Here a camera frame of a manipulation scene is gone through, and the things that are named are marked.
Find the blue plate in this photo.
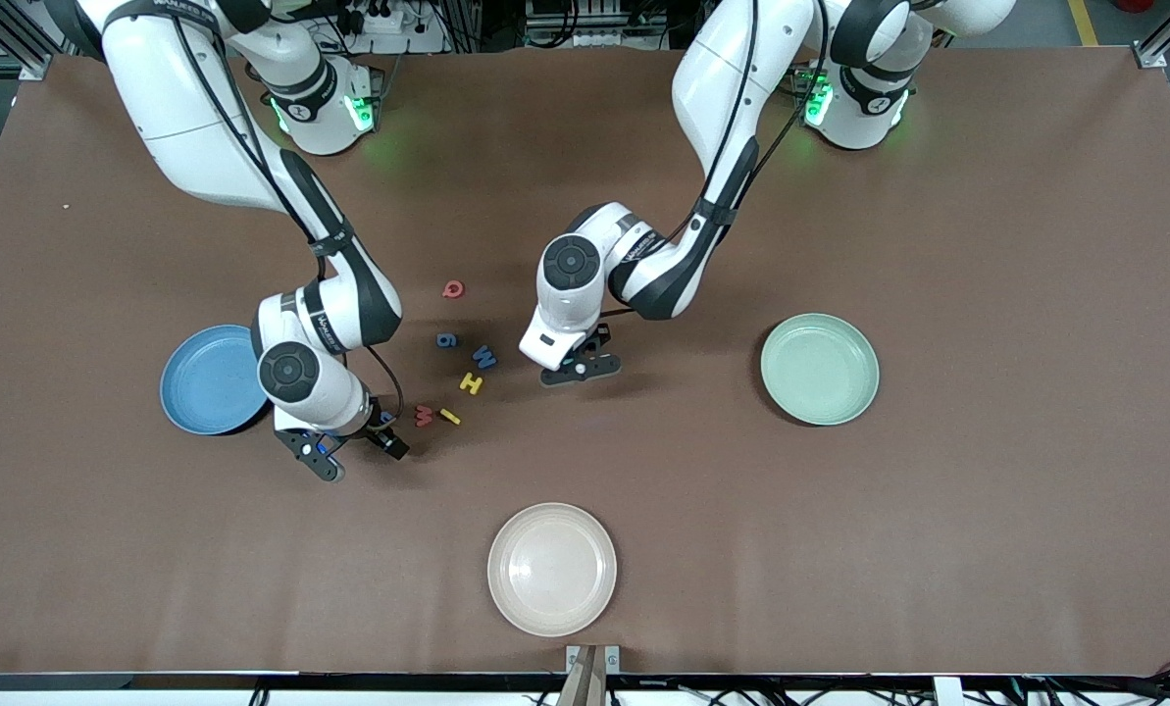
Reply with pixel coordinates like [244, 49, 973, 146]
[160, 325, 274, 436]

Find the beige plate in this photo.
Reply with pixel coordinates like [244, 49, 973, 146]
[487, 503, 618, 638]

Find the green plate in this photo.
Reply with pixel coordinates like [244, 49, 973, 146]
[760, 313, 881, 427]

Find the long white power strip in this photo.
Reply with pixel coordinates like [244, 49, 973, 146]
[524, 27, 666, 50]

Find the white power strip with plugs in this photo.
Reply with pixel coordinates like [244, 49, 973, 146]
[305, 0, 448, 56]

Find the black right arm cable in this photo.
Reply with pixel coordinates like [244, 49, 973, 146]
[158, 0, 406, 432]

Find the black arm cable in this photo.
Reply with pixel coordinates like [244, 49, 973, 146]
[599, 0, 831, 320]
[158, 0, 406, 432]

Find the metal table edge bracket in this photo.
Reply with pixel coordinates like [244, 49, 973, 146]
[565, 644, 621, 676]

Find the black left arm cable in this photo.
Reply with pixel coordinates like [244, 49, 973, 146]
[599, 0, 831, 320]

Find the white table edge rail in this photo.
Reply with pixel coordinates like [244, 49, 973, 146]
[0, 673, 1170, 706]

